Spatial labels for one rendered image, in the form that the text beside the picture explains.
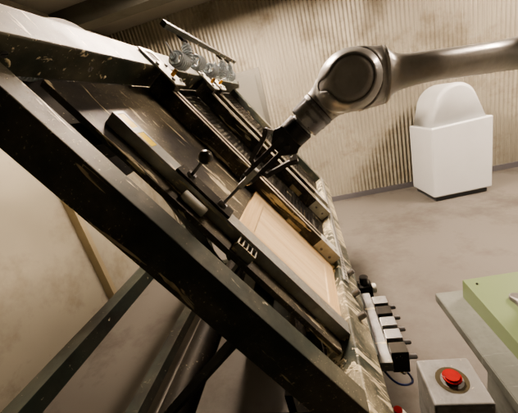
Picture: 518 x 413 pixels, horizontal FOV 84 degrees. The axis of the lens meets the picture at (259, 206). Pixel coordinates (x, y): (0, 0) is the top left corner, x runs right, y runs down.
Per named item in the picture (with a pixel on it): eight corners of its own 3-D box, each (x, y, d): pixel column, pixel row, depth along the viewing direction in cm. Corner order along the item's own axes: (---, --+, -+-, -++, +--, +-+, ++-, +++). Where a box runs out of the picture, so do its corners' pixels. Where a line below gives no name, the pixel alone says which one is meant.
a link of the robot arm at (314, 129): (333, 122, 67) (314, 141, 69) (329, 120, 76) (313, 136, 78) (306, 93, 66) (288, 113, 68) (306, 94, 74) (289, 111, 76)
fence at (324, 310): (340, 340, 91) (350, 334, 90) (104, 122, 77) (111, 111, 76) (338, 329, 96) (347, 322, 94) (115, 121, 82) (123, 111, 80)
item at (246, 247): (248, 265, 81) (255, 258, 80) (230, 248, 80) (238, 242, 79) (251, 257, 85) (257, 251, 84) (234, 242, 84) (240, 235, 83)
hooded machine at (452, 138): (468, 179, 408) (466, 76, 365) (497, 192, 351) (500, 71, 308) (412, 189, 422) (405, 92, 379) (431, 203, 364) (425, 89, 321)
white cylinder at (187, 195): (177, 198, 78) (199, 219, 79) (184, 191, 77) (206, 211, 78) (182, 195, 81) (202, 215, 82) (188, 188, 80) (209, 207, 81)
